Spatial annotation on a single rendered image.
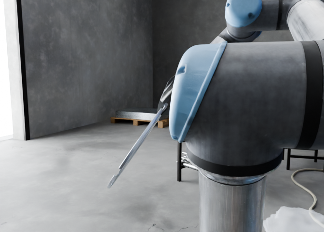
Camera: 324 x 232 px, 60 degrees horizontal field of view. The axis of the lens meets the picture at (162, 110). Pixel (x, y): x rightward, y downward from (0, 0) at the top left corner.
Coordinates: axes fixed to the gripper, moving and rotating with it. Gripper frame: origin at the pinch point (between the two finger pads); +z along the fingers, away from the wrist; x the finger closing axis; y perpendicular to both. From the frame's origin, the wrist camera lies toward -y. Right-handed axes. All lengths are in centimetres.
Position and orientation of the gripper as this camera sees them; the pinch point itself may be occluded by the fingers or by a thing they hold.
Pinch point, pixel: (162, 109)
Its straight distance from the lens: 79.2
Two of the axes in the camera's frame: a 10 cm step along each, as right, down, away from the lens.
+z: -7.1, 7.0, 1.0
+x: 7.1, 7.0, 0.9
